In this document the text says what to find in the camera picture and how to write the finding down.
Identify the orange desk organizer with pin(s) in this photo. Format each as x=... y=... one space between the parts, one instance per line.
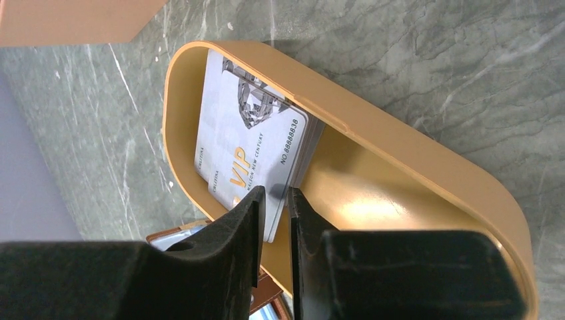
x=44 y=23

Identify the silver VIP credit card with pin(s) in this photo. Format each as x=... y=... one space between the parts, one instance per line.
x=257 y=140

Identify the yellow oval tray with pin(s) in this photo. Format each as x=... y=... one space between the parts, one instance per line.
x=369 y=171

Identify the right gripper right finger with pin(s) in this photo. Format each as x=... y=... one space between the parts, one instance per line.
x=395 y=274

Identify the credit cards stack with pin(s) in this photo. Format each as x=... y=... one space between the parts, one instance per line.
x=215 y=65

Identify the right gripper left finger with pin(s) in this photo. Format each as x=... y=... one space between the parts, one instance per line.
x=210 y=275

